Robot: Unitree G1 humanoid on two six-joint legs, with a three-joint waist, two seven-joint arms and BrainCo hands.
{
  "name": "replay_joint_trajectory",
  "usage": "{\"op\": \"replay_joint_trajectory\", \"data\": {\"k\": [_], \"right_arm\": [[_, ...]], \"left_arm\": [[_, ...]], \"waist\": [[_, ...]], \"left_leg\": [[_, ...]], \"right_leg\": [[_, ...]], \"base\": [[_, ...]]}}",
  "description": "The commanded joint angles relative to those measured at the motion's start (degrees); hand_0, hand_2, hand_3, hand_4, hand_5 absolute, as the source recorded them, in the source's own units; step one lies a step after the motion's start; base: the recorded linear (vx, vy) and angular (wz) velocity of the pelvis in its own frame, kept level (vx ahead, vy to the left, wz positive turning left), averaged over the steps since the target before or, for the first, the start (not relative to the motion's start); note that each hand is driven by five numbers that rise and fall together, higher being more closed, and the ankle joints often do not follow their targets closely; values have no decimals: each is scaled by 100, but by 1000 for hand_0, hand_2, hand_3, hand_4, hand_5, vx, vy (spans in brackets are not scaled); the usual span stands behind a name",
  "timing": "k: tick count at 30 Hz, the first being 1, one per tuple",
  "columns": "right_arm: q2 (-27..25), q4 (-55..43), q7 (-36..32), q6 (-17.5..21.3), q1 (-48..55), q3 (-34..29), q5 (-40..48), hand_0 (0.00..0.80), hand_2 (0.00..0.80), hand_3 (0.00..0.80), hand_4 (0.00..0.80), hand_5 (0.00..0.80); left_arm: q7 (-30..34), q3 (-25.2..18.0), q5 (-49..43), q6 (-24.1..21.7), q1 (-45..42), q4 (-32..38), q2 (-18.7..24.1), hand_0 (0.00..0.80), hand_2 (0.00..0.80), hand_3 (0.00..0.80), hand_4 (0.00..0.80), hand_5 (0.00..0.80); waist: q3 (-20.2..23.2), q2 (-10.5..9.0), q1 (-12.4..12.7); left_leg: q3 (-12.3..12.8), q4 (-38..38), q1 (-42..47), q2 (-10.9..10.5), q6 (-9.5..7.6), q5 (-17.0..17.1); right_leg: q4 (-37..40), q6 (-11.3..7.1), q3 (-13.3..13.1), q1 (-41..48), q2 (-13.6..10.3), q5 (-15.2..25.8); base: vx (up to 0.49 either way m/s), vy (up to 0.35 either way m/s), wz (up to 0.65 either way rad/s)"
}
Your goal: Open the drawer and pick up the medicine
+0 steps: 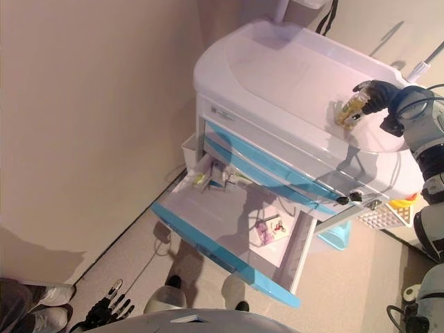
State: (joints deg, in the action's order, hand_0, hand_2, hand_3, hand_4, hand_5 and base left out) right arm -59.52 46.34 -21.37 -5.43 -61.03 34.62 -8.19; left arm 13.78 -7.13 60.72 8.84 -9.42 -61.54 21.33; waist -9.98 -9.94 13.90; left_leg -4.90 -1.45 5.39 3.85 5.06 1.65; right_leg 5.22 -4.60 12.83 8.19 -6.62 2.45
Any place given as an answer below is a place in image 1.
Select white lattice side basket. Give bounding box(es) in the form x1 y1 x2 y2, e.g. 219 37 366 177
357 199 419 230

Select dark trouser leg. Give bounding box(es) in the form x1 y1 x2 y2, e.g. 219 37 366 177
0 277 39 315

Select grey robot leg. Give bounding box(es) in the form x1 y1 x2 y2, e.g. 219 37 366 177
221 273 251 312
143 275 191 315

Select pink medicine box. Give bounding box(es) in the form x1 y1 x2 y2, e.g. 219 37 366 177
255 221 275 246

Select large blue-handled cart drawer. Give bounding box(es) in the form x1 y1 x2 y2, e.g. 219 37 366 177
151 152 318 309

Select light blue side bin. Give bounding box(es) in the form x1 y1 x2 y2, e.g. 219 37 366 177
316 219 352 251

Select black strap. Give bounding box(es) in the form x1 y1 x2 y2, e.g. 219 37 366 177
317 0 340 35

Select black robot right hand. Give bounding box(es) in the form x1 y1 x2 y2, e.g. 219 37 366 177
352 78 403 116

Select yellow plastic item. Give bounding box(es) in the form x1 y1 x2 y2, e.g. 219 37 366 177
387 196 419 210

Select large beige green box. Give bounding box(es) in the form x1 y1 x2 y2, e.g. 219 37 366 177
227 169 268 187

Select white plastic container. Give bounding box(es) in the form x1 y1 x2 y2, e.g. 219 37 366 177
289 0 329 10

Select thin white floor cable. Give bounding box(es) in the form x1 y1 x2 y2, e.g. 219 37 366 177
130 241 176 291

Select grey robot right leg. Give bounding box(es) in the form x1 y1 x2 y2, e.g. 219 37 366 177
221 273 251 312

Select grey pole white grip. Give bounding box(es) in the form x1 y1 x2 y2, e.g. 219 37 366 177
408 43 444 81

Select clear bottle yellow capsules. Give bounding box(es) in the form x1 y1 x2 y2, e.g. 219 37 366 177
333 88 370 128

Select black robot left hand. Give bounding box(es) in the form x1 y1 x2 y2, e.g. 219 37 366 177
84 277 136 327

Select white sneaker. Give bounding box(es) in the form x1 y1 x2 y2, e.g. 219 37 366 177
33 282 76 307
27 307 69 333

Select white card red print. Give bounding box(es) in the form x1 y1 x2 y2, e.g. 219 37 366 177
266 215 291 241

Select teal white medicine box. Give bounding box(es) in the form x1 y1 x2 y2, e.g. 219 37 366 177
207 161 230 191

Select white medical cart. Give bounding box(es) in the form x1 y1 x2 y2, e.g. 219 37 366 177
180 19 422 250

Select grey robot left leg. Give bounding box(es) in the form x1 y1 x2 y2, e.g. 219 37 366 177
143 275 191 315

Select grey robot torso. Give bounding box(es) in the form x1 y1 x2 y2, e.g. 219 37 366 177
60 307 315 333

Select white side bin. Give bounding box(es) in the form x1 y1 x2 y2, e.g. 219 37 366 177
180 133 201 174

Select green white medicine box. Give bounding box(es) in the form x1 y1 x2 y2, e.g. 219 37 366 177
191 172 210 192

